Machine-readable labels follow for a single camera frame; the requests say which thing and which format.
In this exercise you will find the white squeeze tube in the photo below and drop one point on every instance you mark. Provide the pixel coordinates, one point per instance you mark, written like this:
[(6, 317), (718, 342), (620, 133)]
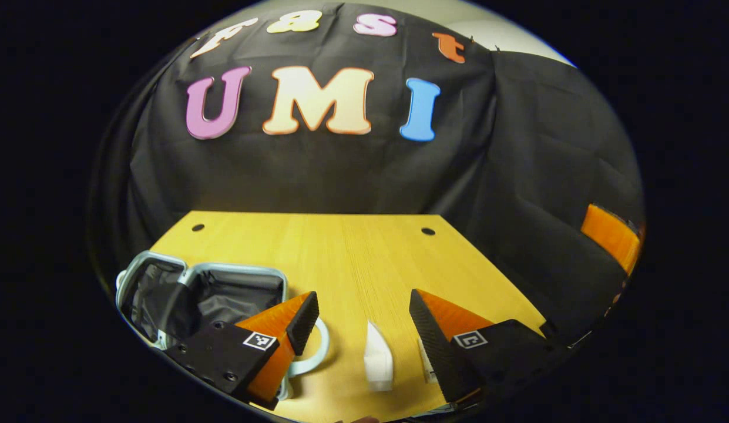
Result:
[(377, 358)]

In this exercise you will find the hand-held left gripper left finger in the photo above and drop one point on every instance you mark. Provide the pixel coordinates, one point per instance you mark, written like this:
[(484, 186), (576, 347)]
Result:
[(303, 323)]

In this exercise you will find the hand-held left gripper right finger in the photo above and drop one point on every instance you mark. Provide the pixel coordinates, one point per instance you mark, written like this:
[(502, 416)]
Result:
[(434, 346)]

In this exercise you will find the white pump bottle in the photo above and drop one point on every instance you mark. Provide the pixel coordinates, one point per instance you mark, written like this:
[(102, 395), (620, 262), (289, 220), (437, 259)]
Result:
[(426, 367)]

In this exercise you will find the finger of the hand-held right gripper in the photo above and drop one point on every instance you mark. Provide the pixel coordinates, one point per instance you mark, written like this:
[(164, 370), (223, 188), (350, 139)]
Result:
[(611, 238)]

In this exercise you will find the light blue suitcase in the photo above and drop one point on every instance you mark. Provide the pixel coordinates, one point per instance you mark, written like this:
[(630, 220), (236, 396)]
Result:
[(235, 294)]

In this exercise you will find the black backdrop cloth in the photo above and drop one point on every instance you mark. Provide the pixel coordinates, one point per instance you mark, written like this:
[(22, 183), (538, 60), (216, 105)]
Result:
[(341, 170)]

